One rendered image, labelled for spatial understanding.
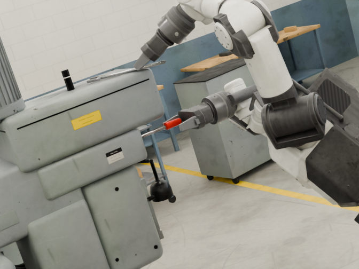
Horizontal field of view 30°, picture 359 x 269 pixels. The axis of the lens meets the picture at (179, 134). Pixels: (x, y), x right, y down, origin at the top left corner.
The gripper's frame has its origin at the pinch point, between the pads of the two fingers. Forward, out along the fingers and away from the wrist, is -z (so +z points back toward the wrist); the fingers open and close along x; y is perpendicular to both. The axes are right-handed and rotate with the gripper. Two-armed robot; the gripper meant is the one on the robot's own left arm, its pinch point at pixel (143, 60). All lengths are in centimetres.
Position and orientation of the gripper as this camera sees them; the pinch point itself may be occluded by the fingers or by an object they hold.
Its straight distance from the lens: 198.0
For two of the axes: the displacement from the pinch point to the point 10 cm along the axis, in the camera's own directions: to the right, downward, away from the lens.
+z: 6.8, -6.7, -3.1
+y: -7.2, -6.9, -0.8
